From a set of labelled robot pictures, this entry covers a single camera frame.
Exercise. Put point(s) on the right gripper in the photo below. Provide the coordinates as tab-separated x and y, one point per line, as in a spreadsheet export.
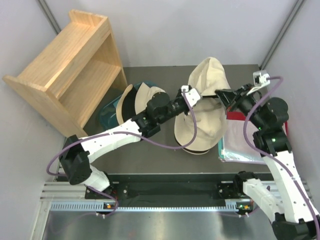
239	96

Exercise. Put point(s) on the cream bucket hat chili embroidery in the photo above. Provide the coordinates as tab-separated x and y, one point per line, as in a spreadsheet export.
211	123

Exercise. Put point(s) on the black reversible bucket hat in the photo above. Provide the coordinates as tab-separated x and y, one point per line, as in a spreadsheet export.
196	148

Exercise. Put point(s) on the black hat tan brim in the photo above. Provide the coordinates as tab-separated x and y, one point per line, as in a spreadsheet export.
134	100

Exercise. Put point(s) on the beige bucket hat pink lining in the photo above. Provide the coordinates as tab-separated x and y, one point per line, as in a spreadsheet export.
196	152

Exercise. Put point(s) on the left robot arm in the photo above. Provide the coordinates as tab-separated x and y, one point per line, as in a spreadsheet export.
78	154

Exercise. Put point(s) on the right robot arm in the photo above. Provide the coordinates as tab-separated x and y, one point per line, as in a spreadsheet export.
293	215

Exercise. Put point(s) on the teal plastic sheet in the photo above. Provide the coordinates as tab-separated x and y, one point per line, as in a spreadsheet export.
220	151

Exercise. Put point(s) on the teal plastic basket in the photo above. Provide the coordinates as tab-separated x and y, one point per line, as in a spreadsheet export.
107	115

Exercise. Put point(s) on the wooden shelf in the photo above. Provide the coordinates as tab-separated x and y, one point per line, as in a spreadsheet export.
67	81

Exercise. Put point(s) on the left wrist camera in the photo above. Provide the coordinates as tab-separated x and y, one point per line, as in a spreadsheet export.
190	95

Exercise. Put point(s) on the grey cable duct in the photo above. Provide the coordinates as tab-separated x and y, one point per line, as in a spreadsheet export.
103	207

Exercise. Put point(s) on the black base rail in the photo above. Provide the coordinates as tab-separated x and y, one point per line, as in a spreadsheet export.
173	189

